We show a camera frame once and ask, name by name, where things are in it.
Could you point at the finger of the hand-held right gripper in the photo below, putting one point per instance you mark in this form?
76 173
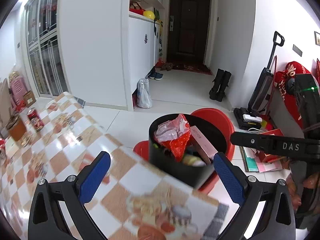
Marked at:
250 141

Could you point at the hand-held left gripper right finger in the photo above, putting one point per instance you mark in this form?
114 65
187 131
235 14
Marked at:
228 177

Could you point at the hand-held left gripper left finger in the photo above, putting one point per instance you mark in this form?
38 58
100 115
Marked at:
96 177

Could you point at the long pink box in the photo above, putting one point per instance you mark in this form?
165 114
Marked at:
202 142

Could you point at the black round bin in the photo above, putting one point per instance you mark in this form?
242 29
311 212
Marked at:
175 170

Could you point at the red snack bag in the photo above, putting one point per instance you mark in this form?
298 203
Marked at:
177 147

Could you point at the pink plastic bag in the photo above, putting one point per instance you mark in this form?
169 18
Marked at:
167 131

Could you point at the person's right hand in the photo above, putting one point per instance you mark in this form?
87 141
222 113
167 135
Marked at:
294 192

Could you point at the black vacuum dock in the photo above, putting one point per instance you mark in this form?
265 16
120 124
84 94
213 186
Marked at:
246 118

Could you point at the pile of paper folders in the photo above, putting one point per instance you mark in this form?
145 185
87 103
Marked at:
257 163

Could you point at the large red printed bag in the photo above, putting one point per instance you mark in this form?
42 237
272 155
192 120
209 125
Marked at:
285 80

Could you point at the small black flat item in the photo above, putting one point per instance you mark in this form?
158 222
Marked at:
80 138

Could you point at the checkered floral tablecloth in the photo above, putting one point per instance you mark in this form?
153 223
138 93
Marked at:
62 150

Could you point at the upright vacuum cleaner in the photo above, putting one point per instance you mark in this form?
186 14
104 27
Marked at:
261 87

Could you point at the black boot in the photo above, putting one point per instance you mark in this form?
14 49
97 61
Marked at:
216 85
225 87

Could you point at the red cartoon face can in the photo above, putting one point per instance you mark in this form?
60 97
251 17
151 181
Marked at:
35 121

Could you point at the red patterned door mat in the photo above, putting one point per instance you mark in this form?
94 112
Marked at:
197 69

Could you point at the brown sleeved cup with straw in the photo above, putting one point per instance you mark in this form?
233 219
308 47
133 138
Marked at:
17 130

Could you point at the white plastic floor bag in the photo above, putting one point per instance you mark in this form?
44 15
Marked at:
144 95

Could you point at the small cardboard box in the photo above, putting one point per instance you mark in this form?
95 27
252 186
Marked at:
29 97

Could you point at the blue shoe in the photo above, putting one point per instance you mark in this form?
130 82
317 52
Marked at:
151 75
158 76

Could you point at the pair of brown slippers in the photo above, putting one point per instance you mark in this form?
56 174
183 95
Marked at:
166 66

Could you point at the pink plastic stool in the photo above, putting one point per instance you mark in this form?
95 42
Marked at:
18 87

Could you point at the small red bag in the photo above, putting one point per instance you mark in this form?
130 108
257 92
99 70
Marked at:
159 62

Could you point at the dark brown entrance door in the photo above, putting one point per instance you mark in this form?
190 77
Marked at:
187 30

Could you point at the white hallway cabinet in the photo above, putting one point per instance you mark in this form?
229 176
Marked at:
140 55

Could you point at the sliding glass door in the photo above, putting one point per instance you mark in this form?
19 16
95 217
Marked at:
45 42

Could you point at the hanging yellow black ornaments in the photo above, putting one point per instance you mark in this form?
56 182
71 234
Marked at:
158 22

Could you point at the yellow balloon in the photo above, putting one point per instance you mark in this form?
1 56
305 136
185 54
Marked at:
149 15

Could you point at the red shelf ornament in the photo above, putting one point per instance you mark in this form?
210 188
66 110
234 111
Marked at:
136 9

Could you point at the wall frame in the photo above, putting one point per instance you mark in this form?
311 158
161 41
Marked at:
317 38
297 50

